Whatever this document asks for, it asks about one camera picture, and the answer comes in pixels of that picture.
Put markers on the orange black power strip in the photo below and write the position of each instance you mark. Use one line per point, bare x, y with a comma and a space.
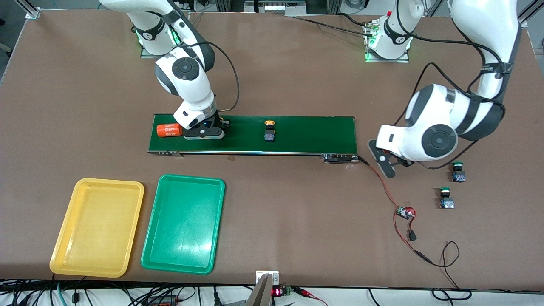
161, 301

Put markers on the grey lit control box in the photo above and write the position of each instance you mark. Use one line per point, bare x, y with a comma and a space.
276, 7

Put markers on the small metal table bracket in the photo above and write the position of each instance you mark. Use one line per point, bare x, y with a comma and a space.
274, 276

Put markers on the green push button switch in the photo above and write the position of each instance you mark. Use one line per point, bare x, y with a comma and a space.
446, 202
458, 175

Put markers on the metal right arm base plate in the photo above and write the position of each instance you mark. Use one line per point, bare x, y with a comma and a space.
148, 54

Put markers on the small green circuit board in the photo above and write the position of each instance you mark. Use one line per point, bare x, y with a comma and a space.
403, 211

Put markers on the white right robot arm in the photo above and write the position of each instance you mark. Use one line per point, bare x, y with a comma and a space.
197, 93

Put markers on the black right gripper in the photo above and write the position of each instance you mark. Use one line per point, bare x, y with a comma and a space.
218, 122

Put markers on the green conveyor belt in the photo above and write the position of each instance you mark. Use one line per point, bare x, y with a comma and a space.
306, 134

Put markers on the orange cylinder with white print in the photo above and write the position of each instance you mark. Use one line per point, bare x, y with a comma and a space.
168, 130

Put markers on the grey tapered camera post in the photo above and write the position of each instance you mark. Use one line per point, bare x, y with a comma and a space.
261, 295

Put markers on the green plastic tray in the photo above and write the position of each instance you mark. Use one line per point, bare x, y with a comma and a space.
182, 225

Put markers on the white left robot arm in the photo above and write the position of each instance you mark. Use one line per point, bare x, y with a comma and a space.
484, 25

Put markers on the yellow plastic tray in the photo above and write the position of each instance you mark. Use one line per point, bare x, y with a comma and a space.
97, 229

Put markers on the red digit display module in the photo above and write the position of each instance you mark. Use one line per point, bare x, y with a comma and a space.
277, 292

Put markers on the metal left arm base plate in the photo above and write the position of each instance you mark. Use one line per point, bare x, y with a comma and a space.
386, 60

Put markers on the red clip lead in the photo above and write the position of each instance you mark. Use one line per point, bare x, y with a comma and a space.
304, 292

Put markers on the yellow push button switch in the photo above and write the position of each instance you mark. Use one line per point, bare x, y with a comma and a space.
269, 137

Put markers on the aluminium frame profile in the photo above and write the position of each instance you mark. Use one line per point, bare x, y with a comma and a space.
525, 22
33, 12

